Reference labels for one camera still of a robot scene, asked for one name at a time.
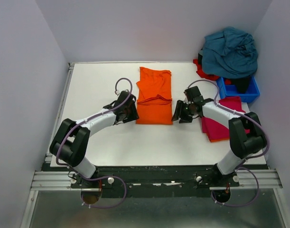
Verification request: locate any folded magenta t shirt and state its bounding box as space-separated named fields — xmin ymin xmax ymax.
xmin=201 ymin=96 xmax=245 ymax=138

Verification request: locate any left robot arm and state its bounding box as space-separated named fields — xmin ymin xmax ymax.
xmin=49 ymin=90 xmax=139 ymax=179

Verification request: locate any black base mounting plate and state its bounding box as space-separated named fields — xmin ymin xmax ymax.
xmin=45 ymin=164 xmax=269 ymax=199

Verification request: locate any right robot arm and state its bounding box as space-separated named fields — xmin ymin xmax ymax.
xmin=171 ymin=86 xmax=269 ymax=178

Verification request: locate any teal crumpled t shirt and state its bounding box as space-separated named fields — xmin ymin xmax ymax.
xmin=202 ymin=27 xmax=258 ymax=79

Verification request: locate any blue plastic bin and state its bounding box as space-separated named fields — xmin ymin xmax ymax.
xmin=216 ymin=76 xmax=260 ymax=103

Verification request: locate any red crumpled t shirt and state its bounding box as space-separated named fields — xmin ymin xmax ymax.
xmin=193 ymin=59 xmax=220 ymax=81

